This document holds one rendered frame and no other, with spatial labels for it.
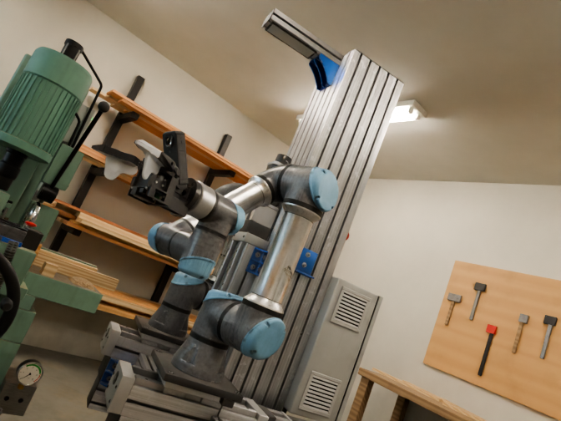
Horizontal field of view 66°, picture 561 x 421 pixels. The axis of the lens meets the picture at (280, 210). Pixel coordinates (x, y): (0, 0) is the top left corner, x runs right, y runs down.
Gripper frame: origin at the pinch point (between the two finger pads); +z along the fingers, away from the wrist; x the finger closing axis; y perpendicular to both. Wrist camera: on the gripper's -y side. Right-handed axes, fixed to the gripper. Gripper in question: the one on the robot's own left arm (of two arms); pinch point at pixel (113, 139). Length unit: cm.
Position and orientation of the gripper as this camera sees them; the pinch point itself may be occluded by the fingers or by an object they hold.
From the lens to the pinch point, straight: 85.1
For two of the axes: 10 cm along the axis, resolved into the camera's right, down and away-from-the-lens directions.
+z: -5.7, -3.8, -7.2
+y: -2.7, 9.2, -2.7
